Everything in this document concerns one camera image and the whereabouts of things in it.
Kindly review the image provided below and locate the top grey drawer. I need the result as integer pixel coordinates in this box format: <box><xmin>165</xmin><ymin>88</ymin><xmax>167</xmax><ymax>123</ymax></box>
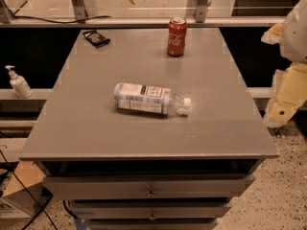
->
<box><xmin>43</xmin><ymin>173</ymin><xmax>255</xmax><ymax>200</ymax></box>

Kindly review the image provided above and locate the middle grey drawer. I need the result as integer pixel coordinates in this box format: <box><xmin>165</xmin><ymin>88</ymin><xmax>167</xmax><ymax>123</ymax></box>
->
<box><xmin>71</xmin><ymin>200</ymin><xmax>230</xmax><ymax>220</ymax></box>

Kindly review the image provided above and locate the black floor cable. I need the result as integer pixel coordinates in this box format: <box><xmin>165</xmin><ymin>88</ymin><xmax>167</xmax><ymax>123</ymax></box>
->
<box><xmin>0</xmin><ymin>149</ymin><xmax>59</xmax><ymax>230</ymax></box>

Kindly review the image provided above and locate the grey drawer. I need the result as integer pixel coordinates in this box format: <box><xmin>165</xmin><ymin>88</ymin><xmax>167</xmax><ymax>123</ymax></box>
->
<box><xmin>43</xmin><ymin>173</ymin><xmax>255</xmax><ymax>200</ymax></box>
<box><xmin>71</xmin><ymin>200</ymin><xmax>230</xmax><ymax>220</ymax></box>
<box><xmin>88</xmin><ymin>219</ymin><xmax>218</xmax><ymax>230</ymax></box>

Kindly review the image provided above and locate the black cable on rail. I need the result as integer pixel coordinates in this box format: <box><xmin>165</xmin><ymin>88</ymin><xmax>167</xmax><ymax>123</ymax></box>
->
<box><xmin>7</xmin><ymin>7</ymin><xmax>111</xmax><ymax>24</ymax></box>

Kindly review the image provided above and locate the red cola can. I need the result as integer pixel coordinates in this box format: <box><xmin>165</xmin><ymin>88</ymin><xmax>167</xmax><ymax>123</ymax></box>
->
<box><xmin>167</xmin><ymin>17</ymin><xmax>187</xmax><ymax>57</ymax></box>

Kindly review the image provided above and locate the right metal frame post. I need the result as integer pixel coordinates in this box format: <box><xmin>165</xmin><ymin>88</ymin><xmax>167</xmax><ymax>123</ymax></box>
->
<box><xmin>195</xmin><ymin>0</ymin><xmax>209</xmax><ymax>23</ymax></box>

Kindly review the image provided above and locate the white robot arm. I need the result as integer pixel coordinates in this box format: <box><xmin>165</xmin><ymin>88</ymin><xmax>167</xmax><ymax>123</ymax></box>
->
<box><xmin>261</xmin><ymin>0</ymin><xmax>307</xmax><ymax>128</ymax></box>

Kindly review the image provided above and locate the cardboard box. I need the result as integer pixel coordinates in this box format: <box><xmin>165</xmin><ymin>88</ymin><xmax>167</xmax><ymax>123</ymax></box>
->
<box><xmin>0</xmin><ymin>138</ymin><xmax>54</xmax><ymax>219</ymax></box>

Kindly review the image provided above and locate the metal frame post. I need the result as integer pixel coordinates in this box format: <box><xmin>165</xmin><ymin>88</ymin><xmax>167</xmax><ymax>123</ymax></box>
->
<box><xmin>195</xmin><ymin>0</ymin><xmax>209</xmax><ymax>23</ymax></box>
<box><xmin>71</xmin><ymin>0</ymin><xmax>87</xmax><ymax>20</ymax></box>

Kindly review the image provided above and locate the left metal frame post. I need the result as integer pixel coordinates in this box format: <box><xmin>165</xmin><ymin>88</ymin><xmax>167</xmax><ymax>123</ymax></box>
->
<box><xmin>71</xmin><ymin>0</ymin><xmax>87</xmax><ymax>20</ymax></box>

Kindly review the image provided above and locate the blue label plastic bottle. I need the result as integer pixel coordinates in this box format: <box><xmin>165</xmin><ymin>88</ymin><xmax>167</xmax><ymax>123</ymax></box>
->
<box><xmin>114</xmin><ymin>82</ymin><xmax>192</xmax><ymax>116</ymax></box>

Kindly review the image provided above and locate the grey drawer cabinet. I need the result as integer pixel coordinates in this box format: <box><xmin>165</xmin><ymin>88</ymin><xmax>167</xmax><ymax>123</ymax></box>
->
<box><xmin>18</xmin><ymin>27</ymin><xmax>280</xmax><ymax>230</ymax></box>

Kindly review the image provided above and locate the black snack packet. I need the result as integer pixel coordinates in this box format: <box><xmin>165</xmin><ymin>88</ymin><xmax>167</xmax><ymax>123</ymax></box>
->
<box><xmin>83</xmin><ymin>30</ymin><xmax>110</xmax><ymax>48</ymax></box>

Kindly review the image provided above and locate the bottom grey drawer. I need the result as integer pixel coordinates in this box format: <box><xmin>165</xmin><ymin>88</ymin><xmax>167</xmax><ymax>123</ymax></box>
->
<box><xmin>88</xmin><ymin>219</ymin><xmax>218</xmax><ymax>230</ymax></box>

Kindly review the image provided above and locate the white pump dispenser bottle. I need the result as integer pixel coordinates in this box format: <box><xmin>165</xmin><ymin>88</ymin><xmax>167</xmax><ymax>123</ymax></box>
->
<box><xmin>6</xmin><ymin>65</ymin><xmax>33</xmax><ymax>99</ymax></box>

